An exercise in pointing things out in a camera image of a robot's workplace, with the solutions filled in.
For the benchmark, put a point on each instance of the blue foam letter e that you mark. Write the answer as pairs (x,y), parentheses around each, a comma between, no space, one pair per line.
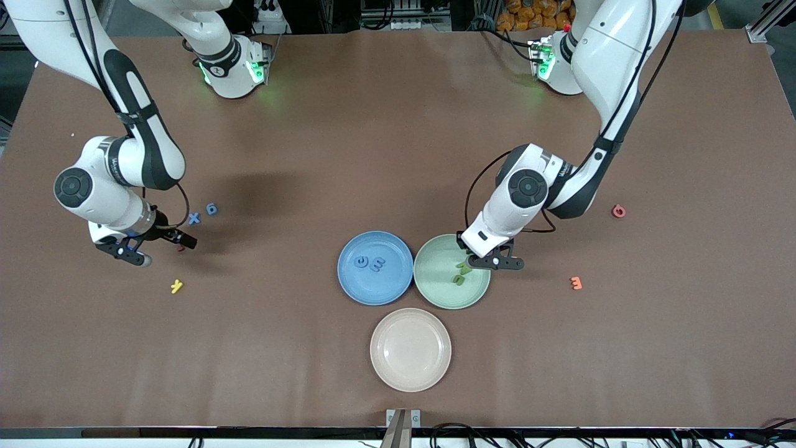
(357,262)

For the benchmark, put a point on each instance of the blue foam letter x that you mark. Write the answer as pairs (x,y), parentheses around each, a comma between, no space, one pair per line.
(194,218)

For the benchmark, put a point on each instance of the blue foam letter m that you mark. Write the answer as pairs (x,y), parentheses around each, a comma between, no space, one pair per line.
(377,264)

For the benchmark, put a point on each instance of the beige round plate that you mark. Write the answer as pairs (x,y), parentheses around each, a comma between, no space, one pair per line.
(410,348)

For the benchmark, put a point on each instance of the yellow foam letter k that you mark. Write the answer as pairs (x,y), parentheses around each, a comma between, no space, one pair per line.
(176,286)

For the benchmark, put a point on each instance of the blue round plate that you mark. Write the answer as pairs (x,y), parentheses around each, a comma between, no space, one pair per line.
(388,289)

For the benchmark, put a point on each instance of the brown table mat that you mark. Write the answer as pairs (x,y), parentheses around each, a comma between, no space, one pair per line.
(398,155)

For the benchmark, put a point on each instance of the grey metal bracket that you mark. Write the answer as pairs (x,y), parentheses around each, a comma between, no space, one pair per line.
(415,418)

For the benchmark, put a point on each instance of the light green round plate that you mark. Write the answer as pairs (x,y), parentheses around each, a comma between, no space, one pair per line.
(435,289)

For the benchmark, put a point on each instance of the pile of orange bags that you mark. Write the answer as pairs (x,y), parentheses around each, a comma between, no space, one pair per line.
(528,15)

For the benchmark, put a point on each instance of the green foam letter u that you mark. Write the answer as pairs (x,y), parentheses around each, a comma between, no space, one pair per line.
(459,281)

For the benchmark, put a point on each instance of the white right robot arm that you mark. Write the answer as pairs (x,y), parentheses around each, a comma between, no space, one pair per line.
(109,205)

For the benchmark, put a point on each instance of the pinkish red round foam letter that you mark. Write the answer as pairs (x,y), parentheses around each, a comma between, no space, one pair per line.
(614,211)

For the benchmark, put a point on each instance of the orange foam letter E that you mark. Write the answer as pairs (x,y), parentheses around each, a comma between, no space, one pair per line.
(576,283)

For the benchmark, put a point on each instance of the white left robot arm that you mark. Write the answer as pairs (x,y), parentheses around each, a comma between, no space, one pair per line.
(622,50)

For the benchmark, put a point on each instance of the green foam letter N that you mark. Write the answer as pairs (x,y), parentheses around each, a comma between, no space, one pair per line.
(461,267)

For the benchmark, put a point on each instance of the aluminium frame profile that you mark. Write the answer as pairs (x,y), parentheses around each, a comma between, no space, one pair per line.
(762,28)

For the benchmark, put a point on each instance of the long white power strip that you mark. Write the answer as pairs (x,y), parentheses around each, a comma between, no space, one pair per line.
(416,25)

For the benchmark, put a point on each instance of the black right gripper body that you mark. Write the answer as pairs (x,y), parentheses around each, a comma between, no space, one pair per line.
(163,225)

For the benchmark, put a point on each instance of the angled aluminium beam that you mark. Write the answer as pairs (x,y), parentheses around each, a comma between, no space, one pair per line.
(395,435)

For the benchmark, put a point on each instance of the white power strip with plugs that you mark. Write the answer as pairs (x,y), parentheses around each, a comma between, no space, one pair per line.
(270,15)

